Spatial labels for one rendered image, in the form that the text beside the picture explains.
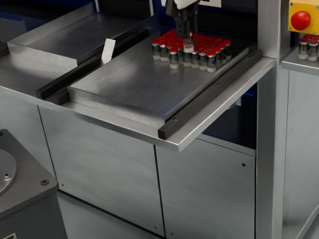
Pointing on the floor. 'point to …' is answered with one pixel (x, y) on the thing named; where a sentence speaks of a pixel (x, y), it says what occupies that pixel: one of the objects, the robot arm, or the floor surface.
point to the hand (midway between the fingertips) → (186, 26)
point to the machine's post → (271, 117)
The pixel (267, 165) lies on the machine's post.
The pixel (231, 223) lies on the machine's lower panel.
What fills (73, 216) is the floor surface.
